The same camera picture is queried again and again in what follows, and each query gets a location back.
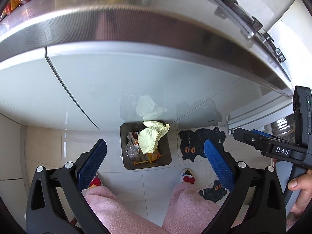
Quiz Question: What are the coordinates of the small black cat floor mat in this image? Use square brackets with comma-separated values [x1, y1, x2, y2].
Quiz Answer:
[198, 180, 227, 203]

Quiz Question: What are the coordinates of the slipper with red bow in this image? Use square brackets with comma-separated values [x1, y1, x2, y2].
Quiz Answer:
[88, 173, 103, 189]
[180, 169, 195, 184]

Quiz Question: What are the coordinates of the left slipper with red bow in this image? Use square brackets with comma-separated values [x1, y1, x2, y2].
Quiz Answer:
[88, 173, 103, 189]

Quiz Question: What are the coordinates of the large black cat floor mat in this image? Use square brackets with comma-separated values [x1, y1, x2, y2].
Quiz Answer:
[178, 127, 226, 162]

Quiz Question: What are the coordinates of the pink fleece leg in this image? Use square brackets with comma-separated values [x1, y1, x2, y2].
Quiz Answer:
[85, 186, 166, 233]
[162, 182, 220, 233]

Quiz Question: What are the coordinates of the right slipper with red bow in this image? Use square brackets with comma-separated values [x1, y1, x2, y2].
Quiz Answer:
[180, 169, 195, 184]

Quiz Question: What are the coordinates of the yellow paper wrapper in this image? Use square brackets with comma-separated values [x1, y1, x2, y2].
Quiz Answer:
[137, 121, 170, 154]

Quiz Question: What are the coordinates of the pink fleece left leg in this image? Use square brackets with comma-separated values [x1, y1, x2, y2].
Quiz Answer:
[85, 186, 166, 233]

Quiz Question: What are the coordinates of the crushed clear water bottle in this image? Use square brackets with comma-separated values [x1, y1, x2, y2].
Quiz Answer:
[124, 142, 141, 163]

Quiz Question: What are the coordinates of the pink fleece right leg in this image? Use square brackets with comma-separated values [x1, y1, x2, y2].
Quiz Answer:
[162, 182, 220, 233]

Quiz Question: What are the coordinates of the person's right hand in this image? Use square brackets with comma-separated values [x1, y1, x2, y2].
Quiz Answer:
[288, 170, 312, 217]

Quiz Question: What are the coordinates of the orange sulfur soap wrapper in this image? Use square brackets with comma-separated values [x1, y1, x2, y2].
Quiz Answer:
[133, 150, 162, 165]

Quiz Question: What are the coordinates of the grey metal trash bin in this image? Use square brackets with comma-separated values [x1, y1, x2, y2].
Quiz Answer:
[120, 121, 172, 171]

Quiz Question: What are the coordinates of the white cabinet door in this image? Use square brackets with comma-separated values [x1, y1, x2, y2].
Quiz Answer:
[47, 42, 239, 131]

